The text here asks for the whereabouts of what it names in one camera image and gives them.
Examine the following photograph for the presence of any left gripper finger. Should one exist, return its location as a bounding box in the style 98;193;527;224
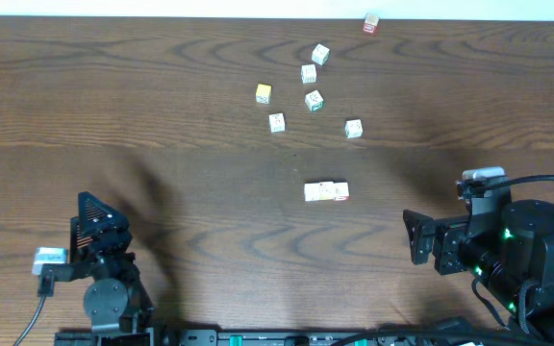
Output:
68;216;89;263
78;191;129;237

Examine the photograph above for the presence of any white block top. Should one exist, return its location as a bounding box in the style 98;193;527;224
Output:
312;43;330;65

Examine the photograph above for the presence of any white block red side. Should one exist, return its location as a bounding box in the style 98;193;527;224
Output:
333;182;350;201

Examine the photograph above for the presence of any white block yellow side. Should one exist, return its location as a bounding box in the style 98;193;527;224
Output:
318;181;336;200

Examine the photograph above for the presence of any white block green side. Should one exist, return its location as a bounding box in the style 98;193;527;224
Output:
305;90;324;111

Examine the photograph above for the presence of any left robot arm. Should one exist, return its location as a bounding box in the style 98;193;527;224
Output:
38;191;159;345

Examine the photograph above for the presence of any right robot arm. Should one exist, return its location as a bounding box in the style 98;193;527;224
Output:
403;186;554;342

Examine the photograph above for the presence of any red block at table edge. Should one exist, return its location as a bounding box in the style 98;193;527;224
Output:
363;12;380;34

